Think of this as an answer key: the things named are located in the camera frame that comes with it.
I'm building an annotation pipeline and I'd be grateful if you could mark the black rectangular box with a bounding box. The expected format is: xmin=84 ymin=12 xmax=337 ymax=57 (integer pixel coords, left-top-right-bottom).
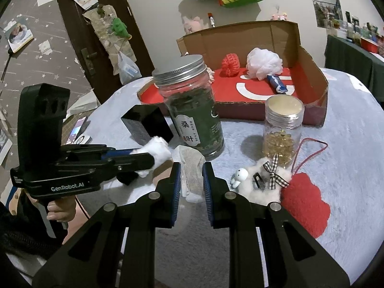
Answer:
xmin=121 ymin=105 xmax=174 ymax=146

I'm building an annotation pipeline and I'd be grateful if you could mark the red plush heart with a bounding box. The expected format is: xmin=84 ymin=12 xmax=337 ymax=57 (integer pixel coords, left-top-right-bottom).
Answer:
xmin=281 ymin=173 xmax=331 ymax=239

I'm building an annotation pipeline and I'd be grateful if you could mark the red knitted ball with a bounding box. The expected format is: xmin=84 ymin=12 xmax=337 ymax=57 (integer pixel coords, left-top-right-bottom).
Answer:
xmin=221 ymin=53 xmax=240 ymax=77

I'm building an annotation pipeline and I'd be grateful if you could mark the table with dark green cloth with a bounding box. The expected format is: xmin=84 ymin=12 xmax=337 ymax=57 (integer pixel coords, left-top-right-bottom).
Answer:
xmin=324 ymin=35 xmax=384 ymax=105

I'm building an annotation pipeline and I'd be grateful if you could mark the dark wooden door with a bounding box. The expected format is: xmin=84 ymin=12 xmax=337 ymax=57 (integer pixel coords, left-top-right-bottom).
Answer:
xmin=57 ymin=0 xmax=154 ymax=103

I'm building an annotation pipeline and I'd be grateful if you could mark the red basin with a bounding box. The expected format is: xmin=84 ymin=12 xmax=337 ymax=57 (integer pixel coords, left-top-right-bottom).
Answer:
xmin=360 ymin=37 xmax=379 ymax=53

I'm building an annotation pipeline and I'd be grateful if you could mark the pink plush wall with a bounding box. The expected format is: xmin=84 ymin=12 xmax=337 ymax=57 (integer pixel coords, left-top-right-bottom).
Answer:
xmin=182 ymin=16 xmax=204 ymax=35
xmin=271 ymin=12 xmax=288 ymax=21

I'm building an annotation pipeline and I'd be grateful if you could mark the pink plush left wall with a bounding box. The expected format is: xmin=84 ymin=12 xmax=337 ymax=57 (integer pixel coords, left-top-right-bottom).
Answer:
xmin=182 ymin=16 xmax=204 ymax=35

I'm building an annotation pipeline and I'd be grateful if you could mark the red lined cardboard box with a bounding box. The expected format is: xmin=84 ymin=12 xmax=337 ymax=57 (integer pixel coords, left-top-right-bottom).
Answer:
xmin=137 ymin=21 xmax=329 ymax=129

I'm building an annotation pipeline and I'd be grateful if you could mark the blue white tube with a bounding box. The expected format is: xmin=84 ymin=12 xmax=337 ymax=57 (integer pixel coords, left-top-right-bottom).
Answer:
xmin=267 ymin=75 xmax=288 ymax=94

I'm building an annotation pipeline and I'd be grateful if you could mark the white fluffy bear plush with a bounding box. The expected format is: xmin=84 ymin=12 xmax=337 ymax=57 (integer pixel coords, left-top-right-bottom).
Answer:
xmin=230 ymin=155 xmax=292 ymax=205

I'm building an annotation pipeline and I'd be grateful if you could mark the white mesh pouch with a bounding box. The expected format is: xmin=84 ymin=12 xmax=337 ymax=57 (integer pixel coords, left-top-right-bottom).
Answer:
xmin=172 ymin=146 xmax=206 ymax=204

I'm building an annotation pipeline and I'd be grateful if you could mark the green plush on door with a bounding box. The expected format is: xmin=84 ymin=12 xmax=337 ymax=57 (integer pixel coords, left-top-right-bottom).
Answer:
xmin=111 ymin=18 xmax=132 ymax=40

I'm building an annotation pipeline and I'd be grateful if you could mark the white mesh bath pouf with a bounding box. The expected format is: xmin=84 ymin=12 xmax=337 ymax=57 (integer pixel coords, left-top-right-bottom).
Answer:
xmin=246 ymin=48 xmax=283 ymax=81

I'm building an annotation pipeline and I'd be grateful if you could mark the smartphone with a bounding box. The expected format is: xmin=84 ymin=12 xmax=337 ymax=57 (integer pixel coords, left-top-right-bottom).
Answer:
xmin=66 ymin=116 xmax=87 ymax=144

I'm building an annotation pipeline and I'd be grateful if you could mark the clear jar with gold capsules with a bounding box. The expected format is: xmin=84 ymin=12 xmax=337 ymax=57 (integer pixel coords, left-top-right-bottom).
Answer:
xmin=262 ymin=94 xmax=305 ymax=168

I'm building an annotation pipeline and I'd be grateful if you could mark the pink plush right wall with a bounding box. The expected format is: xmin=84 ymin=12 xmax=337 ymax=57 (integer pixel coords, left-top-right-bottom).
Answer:
xmin=271 ymin=12 xmax=288 ymax=21

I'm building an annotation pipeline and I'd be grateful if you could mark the green tea glass jar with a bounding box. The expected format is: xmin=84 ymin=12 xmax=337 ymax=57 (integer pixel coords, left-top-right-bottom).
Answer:
xmin=152 ymin=55 xmax=224 ymax=157

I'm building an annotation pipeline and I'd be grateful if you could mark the person's left hand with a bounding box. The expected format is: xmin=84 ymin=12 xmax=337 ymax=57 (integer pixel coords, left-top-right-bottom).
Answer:
xmin=10 ymin=190 xmax=78 ymax=223

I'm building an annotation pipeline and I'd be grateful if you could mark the plastic bag on door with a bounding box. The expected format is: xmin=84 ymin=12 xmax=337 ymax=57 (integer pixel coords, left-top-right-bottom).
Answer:
xmin=118 ymin=51 xmax=142 ymax=86

